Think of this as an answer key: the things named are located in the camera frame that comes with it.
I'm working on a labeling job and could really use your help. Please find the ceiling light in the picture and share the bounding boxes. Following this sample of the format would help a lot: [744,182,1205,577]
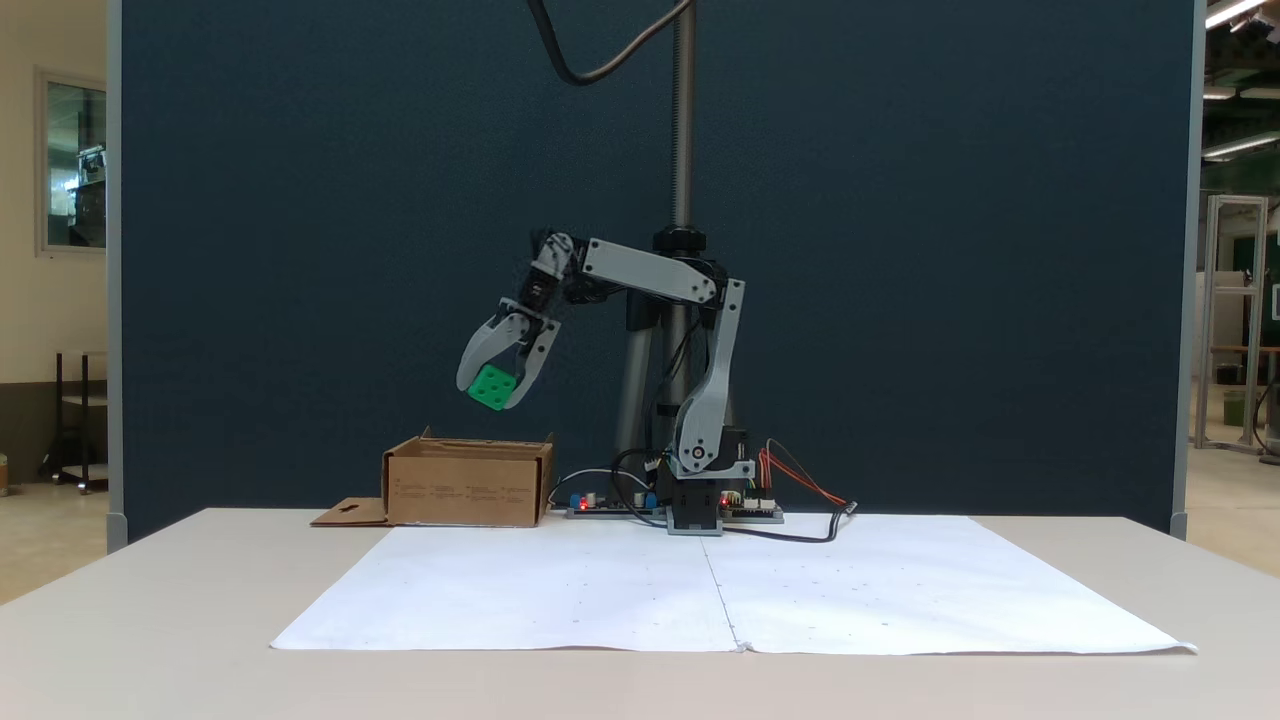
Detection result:
[1205,0,1280,31]

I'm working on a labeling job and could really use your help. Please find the wall window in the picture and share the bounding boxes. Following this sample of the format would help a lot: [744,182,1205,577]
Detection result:
[36,68,108,257]

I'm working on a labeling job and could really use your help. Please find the black cable with connector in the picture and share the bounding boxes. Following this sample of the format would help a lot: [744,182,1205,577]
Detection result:
[720,502,859,545]

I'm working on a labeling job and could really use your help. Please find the dark blue partition panel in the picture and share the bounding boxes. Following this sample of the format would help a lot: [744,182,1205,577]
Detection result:
[106,0,1207,549]

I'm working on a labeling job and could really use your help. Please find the aluminium frame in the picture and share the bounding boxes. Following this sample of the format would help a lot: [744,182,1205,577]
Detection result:
[1194,194,1271,457]

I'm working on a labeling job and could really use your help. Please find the black arm wire bundle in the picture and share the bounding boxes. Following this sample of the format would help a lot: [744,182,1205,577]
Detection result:
[607,447,673,529]

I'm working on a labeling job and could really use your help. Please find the blue circuit board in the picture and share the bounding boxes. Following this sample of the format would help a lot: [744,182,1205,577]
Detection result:
[566,488,667,520]

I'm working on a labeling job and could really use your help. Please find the white paper sheet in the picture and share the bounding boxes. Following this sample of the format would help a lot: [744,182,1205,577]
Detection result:
[705,514,1199,658]
[270,524,742,654]

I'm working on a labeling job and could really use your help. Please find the metal camera stand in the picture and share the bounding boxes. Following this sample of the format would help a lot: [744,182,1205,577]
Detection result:
[612,0,737,483]

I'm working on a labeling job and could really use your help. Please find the brown cardboard box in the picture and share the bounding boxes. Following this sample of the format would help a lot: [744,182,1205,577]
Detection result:
[310,427,556,529]

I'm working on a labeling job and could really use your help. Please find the thick black hanging cable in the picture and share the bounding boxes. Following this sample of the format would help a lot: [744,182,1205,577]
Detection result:
[526,0,697,89]

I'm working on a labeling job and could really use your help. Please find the white cable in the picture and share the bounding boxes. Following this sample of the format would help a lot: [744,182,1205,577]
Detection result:
[547,467,651,503]

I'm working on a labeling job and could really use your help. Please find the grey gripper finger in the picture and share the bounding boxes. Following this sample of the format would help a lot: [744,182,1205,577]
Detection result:
[503,318,562,410]
[457,310,532,396]

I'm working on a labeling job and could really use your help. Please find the green die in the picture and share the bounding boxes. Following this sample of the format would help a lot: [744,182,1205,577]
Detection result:
[467,364,520,412]

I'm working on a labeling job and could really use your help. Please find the circuit board with red LED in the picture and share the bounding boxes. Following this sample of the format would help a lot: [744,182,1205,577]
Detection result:
[720,490,785,524]

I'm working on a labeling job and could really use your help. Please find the orange wire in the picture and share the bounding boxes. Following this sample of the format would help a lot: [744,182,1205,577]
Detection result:
[757,439,851,507]

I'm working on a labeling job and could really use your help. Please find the black shelf cart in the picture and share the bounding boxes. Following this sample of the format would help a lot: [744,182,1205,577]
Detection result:
[39,349,109,496]

